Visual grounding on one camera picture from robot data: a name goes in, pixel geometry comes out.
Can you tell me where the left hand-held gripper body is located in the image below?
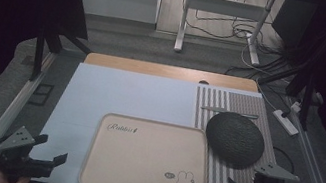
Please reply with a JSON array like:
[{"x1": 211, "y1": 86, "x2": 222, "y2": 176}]
[{"x1": 0, "y1": 122, "x2": 60, "y2": 183}]

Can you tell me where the beige tray with rabbit print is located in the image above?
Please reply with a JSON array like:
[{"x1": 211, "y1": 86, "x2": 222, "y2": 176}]
[{"x1": 77, "y1": 108, "x2": 220, "y2": 183}]

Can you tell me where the person's left hand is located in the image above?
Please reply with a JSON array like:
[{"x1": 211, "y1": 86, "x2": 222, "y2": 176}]
[{"x1": 0, "y1": 170, "x2": 32, "y2": 183}]

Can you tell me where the white power strip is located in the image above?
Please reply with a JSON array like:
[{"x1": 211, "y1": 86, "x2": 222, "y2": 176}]
[{"x1": 269, "y1": 108, "x2": 303, "y2": 138}]

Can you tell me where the black metal stand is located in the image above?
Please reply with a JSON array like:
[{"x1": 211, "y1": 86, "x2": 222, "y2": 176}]
[
  {"x1": 28, "y1": 27, "x2": 95, "y2": 92},
  {"x1": 248, "y1": 0, "x2": 326, "y2": 135}
]

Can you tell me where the light blue table mat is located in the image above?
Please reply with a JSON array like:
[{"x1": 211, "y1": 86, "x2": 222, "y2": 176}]
[{"x1": 25, "y1": 55, "x2": 281, "y2": 183}]

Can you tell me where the black floor cable loop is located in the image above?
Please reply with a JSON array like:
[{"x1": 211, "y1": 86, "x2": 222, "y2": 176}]
[{"x1": 268, "y1": 145, "x2": 299, "y2": 175}]

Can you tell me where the black square floor frame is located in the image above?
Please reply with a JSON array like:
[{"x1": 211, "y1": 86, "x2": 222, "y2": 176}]
[{"x1": 27, "y1": 80, "x2": 55, "y2": 109}]

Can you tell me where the white cable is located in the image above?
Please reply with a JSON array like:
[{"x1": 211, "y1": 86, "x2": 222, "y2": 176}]
[{"x1": 232, "y1": 31, "x2": 296, "y2": 114}]

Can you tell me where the black floor cable bundle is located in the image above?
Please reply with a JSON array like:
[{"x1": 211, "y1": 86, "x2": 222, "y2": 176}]
[{"x1": 224, "y1": 32, "x2": 309, "y2": 89}]

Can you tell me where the white metal stand frame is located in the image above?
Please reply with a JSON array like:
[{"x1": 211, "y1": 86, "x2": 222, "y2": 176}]
[{"x1": 172, "y1": 0, "x2": 277, "y2": 69}]

